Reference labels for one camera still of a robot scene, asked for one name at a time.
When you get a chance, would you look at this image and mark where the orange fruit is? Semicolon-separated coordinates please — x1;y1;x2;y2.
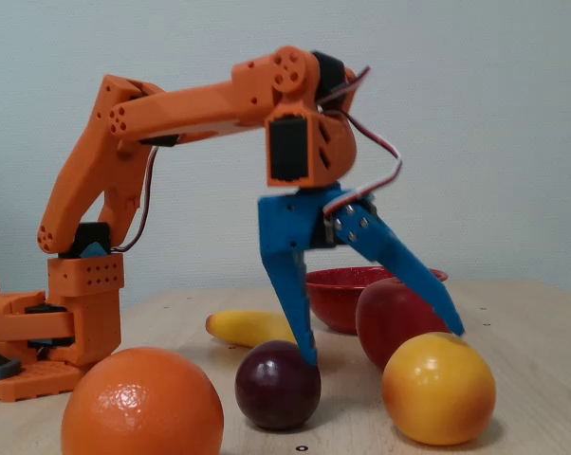
61;346;225;455

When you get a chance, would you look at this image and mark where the dark purple plum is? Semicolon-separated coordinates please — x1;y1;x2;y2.
234;339;322;431

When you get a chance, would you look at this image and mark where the red speckled bowl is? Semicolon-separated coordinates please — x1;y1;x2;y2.
305;266;449;336

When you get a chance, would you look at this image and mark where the red apple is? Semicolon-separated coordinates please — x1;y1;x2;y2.
355;278;452;373

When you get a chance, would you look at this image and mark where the black red arm cable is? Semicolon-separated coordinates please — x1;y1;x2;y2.
110;145;159;253

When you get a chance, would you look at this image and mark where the yellow orange peach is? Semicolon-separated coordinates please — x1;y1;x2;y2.
381;331;498;446

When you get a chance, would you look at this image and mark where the white red gripper cable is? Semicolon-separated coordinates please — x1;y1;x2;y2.
313;64;404;215

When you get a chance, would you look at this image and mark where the yellow banana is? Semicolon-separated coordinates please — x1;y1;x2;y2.
205;310;299;350

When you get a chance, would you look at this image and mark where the dark grey table clamp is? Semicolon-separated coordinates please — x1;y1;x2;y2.
0;344;22;383

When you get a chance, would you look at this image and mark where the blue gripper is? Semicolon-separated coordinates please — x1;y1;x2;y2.
257;182;466;369

